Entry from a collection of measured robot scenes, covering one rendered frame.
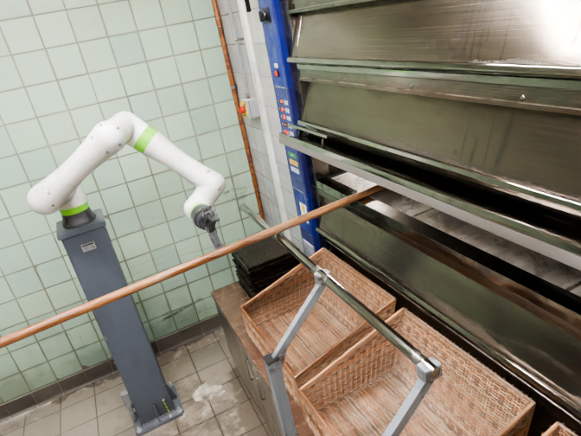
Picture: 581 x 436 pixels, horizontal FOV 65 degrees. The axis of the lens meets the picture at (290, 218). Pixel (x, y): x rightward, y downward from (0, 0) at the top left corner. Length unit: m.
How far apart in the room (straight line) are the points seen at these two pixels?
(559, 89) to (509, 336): 0.69
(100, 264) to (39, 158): 0.74
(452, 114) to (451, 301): 0.59
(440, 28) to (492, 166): 0.36
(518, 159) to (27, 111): 2.28
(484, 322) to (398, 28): 0.88
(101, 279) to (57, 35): 1.23
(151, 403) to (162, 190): 1.19
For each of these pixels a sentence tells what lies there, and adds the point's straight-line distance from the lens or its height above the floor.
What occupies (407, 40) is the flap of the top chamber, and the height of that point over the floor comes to 1.78.
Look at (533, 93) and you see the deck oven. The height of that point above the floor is 1.66.
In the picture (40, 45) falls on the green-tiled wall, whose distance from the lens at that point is 2.70.
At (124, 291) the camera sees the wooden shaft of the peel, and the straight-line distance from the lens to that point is 1.57.
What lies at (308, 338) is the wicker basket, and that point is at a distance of 2.09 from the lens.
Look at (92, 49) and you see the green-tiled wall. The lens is 2.70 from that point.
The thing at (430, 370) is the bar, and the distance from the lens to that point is 1.07.
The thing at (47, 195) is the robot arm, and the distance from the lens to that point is 2.04.
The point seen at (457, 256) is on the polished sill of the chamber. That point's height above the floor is 1.17.
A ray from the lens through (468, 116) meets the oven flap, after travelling 1.28.
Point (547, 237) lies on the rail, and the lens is 1.00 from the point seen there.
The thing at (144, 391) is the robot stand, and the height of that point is 0.23.
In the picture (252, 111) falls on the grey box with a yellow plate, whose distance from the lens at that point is 2.52.
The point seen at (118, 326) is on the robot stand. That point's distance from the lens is 2.45.
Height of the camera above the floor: 1.92
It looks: 24 degrees down
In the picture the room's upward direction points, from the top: 11 degrees counter-clockwise
